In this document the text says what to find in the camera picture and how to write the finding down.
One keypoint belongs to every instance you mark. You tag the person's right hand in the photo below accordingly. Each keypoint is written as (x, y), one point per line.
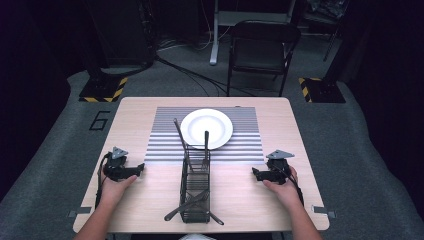
(283, 193)

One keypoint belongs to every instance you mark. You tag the black folding chair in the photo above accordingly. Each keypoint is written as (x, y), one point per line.
(263, 50)

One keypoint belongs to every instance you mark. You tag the person's left hand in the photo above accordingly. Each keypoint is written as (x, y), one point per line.
(115, 190)

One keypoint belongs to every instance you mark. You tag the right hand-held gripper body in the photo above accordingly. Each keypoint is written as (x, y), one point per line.
(276, 171)

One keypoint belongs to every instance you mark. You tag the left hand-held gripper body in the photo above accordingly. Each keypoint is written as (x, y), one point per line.
(115, 168)

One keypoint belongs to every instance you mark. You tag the white round plate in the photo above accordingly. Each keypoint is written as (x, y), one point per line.
(206, 128)

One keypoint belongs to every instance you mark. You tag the white metal desk frame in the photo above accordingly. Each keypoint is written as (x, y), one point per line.
(214, 33)

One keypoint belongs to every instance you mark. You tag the grey metal knife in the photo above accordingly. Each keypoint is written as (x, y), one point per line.
(181, 140)

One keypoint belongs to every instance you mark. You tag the black cabinet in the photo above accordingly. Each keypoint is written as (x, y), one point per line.
(120, 30)

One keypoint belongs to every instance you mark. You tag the grey metal table bracket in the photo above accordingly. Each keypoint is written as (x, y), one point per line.
(80, 211)
(323, 210)

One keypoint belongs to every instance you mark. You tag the grey metal fork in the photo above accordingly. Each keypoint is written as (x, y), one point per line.
(206, 143)

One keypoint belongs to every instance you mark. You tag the grey striped placemat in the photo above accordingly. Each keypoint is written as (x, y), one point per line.
(166, 146)

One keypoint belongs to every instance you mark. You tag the person's white clothing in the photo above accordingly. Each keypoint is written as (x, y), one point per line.
(196, 237)

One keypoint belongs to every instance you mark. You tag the black stand base hazard tape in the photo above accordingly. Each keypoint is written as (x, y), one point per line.
(323, 91)
(100, 90)

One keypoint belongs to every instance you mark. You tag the dark cutlery piece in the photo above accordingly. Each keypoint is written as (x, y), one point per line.
(213, 218)
(181, 209)

